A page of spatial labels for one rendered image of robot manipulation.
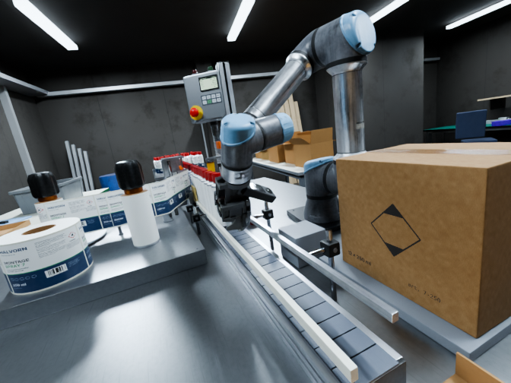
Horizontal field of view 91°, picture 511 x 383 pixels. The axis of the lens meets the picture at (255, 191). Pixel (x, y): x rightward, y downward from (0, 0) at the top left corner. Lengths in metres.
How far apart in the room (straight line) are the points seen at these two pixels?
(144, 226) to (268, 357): 0.60
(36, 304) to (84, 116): 5.18
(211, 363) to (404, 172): 0.47
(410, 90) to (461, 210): 6.41
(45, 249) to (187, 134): 4.90
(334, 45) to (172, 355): 0.84
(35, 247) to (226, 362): 0.58
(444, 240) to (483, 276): 0.07
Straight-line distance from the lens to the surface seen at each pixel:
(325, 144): 2.66
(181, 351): 0.58
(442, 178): 0.48
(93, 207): 1.18
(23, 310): 0.90
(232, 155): 0.56
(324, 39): 0.87
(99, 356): 0.66
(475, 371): 0.50
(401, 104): 6.65
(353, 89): 0.84
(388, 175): 0.53
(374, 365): 0.44
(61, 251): 0.89
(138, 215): 0.93
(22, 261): 0.90
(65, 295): 0.87
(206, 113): 1.13
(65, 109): 6.01
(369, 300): 0.41
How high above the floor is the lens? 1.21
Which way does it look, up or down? 13 degrees down
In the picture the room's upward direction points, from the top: 8 degrees counter-clockwise
